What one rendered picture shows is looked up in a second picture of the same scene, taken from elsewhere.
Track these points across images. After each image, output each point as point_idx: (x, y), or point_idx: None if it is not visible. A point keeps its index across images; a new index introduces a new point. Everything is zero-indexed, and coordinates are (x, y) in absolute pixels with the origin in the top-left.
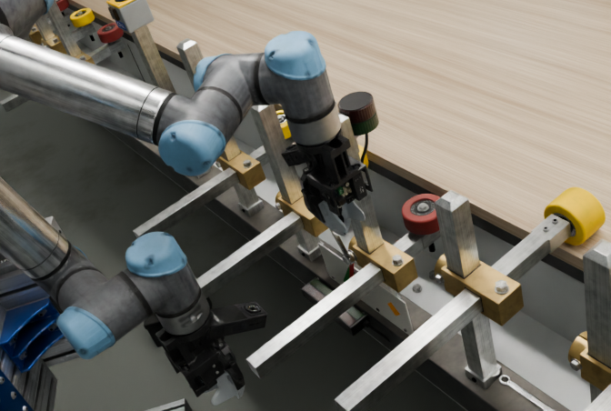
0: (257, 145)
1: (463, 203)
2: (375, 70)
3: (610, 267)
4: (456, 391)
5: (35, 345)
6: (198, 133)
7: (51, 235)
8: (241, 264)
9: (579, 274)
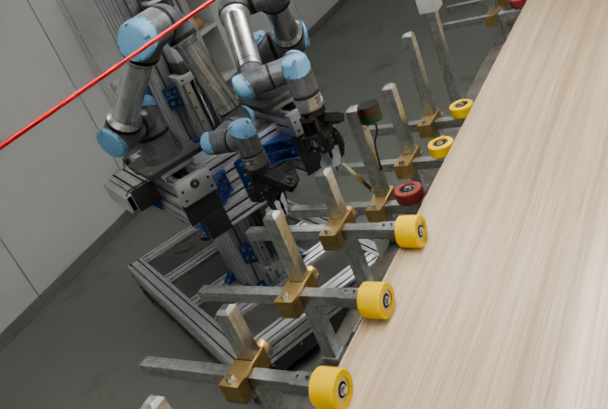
0: None
1: (322, 175)
2: (541, 101)
3: (262, 220)
4: None
5: (284, 156)
6: (238, 81)
7: (225, 99)
8: (356, 169)
9: None
